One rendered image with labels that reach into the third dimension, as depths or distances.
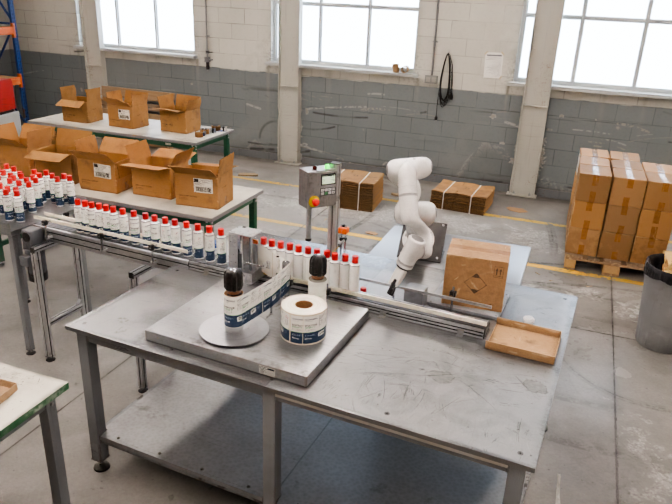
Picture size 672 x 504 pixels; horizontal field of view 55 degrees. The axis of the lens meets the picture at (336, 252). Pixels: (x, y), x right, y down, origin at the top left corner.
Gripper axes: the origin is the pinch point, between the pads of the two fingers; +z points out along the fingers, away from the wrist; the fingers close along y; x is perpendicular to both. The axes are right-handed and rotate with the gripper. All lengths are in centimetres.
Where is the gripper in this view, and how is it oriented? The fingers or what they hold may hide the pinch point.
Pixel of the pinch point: (391, 291)
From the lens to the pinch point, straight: 319.5
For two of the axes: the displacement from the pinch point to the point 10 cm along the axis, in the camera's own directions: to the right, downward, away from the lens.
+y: -4.1, 3.3, -8.5
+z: -3.5, 8.1, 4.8
